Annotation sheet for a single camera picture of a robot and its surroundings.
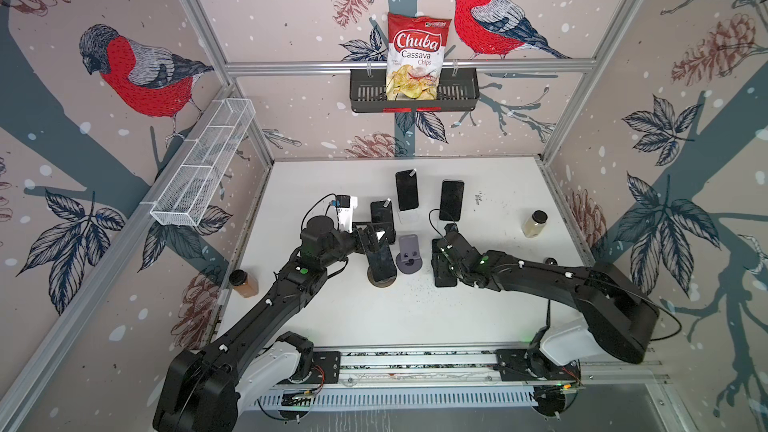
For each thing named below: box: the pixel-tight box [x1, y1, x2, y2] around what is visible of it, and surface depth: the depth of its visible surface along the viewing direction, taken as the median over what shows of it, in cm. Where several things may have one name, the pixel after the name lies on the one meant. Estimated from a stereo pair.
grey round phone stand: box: [396, 234, 423, 274], surface depth 90 cm
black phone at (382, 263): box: [367, 237, 397, 282], surface depth 85 cm
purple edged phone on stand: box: [370, 200, 396, 245], surface depth 94 cm
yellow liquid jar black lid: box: [522, 210, 548, 238], surface depth 94 cm
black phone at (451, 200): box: [439, 180, 465, 222], surface depth 97 cm
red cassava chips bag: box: [386, 12, 451, 101], surface depth 86 cm
